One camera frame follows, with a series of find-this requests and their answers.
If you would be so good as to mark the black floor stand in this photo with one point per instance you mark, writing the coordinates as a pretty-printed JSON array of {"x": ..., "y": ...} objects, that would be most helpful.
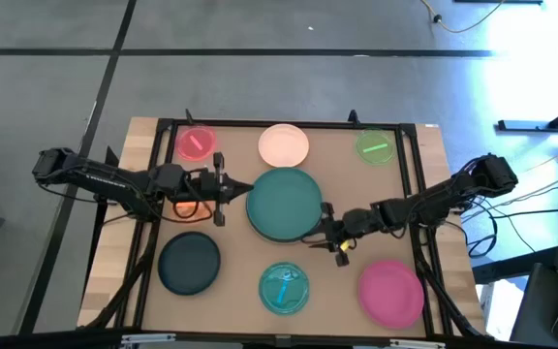
[{"x": 526, "y": 127}]

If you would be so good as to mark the tan table mat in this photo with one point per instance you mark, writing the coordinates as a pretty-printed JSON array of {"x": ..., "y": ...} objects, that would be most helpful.
[{"x": 240, "y": 271}]

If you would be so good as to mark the small cyan translucent plate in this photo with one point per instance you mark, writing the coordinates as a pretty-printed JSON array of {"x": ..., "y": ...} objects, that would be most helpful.
[{"x": 284, "y": 288}]

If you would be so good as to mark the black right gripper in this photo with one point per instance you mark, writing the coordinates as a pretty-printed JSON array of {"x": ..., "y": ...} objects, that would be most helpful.
[{"x": 346, "y": 228}]

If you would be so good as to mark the dark navy plastic plate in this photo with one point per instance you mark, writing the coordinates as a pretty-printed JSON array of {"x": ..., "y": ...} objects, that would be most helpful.
[{"x": 189, "y": 263}]

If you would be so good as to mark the large teal plastic plate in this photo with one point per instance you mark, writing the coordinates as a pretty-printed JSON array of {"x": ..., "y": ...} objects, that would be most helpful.
[{"x": 284, "y": 203}]

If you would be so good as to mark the small red translucent plate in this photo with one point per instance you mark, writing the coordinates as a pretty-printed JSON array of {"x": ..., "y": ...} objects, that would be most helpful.
[{"x": 196, "y": 143}]

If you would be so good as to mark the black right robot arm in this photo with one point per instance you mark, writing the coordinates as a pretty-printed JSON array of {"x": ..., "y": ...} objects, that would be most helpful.
[{"x": 429, "y": 201}]

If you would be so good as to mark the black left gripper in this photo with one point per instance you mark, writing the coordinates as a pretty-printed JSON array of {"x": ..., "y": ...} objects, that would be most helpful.
[{"x": 207, "y": 186}]

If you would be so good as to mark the black aluminium table frame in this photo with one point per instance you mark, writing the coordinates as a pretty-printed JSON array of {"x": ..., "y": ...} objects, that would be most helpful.
[{"x": 240, "y": 122}]

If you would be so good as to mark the peach plastic plate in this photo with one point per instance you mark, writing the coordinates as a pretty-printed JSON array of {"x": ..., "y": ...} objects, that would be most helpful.
[{"x": 284, "y": 145}]

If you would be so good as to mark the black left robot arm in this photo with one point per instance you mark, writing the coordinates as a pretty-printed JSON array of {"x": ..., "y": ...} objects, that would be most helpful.
[{"x": 95, "y": 177}]

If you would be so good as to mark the pink plastic plate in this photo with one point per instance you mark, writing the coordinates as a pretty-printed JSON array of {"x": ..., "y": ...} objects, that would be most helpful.
[{"x": 391, "y": 294}]

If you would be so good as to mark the small green translucent plate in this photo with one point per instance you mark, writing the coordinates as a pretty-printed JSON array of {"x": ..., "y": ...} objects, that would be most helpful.
[{"x": 376, "y": 147}]

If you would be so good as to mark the silver metal bracket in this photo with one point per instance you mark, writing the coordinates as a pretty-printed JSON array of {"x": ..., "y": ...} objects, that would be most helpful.
[
  {"x": 417, "y": 343},
  {"x": 148, "y": 339}
]

